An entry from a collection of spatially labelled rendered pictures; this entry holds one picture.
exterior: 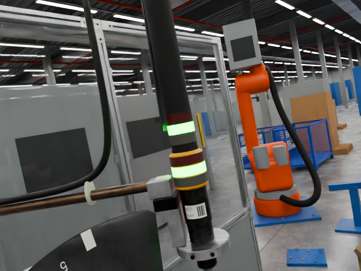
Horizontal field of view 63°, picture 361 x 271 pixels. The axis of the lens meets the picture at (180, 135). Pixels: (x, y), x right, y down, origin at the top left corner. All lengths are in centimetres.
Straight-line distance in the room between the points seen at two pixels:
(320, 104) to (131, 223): 792
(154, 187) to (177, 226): 5
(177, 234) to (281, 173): 395
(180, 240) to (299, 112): 815
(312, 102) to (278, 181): 434
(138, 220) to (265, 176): 382
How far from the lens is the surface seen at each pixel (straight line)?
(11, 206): 47
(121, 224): 53
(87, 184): 41
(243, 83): 435
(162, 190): 37
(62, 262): 54
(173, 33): 38
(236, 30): 438
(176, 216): 38
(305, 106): 844
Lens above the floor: 161
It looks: 3 degrees down
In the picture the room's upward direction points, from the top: 11 degrees counter-clockwise
